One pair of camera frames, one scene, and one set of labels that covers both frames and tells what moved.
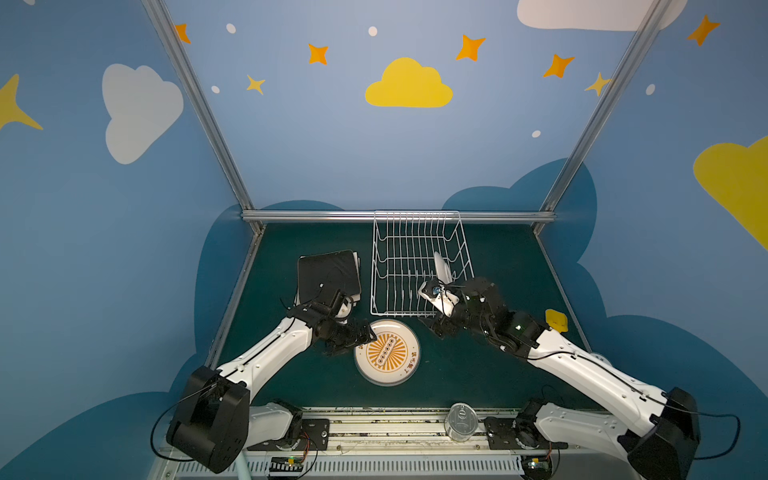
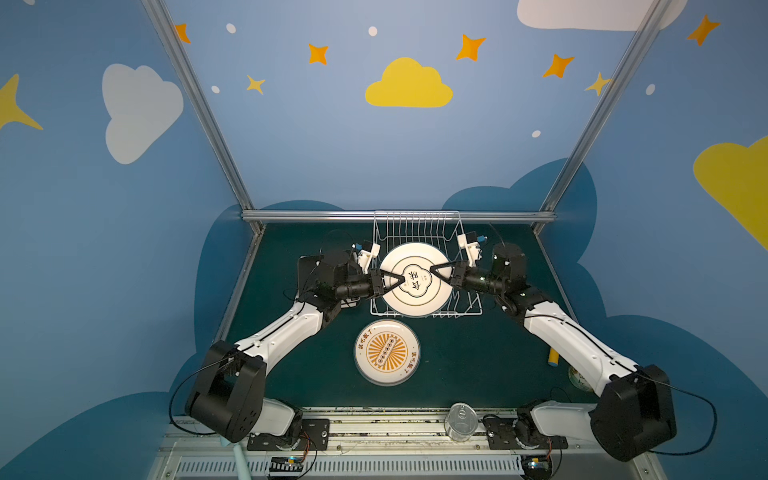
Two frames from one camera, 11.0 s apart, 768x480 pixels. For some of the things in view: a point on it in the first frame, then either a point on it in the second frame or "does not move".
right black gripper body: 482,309 -> 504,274
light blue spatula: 242,468 does not move
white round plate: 392,357 does not move
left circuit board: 286,464 does not move
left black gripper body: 346,335 -> 379,283
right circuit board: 536,467 does not move
